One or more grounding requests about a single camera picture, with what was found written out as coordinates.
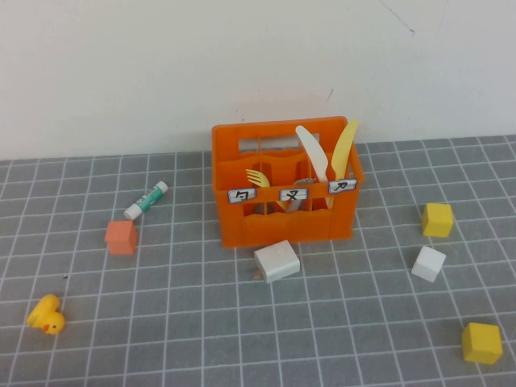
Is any grey checked table mat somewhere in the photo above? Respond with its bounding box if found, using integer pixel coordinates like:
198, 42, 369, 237
0, 135, 516, 387

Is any white green glue stick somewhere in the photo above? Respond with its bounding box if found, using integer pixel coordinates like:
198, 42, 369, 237
123, 180, 169, 221

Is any yellow cube block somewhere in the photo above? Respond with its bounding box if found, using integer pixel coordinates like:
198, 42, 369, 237
421, 202, 456, 238
461, 322, 504, 367

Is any yellow plastic fork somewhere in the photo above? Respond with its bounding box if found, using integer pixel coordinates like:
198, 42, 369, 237
244, 168, 289, 213

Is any orange cube block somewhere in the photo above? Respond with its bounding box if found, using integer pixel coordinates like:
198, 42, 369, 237
103, 219, 139, 256

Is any grey plastic fork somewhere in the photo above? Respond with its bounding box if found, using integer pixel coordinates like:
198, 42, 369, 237
281, 176, 318, 213

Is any yellow rubber duck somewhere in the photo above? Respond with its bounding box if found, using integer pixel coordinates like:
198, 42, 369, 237
26, 293, 65, 336

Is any white power adapter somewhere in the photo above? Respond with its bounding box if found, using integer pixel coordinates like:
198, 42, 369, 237
252, 239, 302, 285

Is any white label fork character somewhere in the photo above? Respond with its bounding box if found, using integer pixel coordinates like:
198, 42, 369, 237
280, 188, 310, 202

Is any white label spoon character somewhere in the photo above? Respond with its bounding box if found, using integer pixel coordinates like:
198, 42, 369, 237
227, 187, 258, 205

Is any white cube block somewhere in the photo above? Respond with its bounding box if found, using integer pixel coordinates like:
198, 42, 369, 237
410, 245, 447, 284

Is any white label knife character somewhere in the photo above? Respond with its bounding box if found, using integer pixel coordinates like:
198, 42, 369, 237
327, 179, 359, 194

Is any orange plastic cutlery holder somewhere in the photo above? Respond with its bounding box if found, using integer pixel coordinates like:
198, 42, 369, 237
211, 115, 366, 249

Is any white plastic knife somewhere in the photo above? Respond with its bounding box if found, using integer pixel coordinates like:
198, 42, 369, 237
295, 125, 335, 209

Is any yellow plastic knife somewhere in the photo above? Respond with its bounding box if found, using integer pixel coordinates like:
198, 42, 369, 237
330, 119, 360, 182

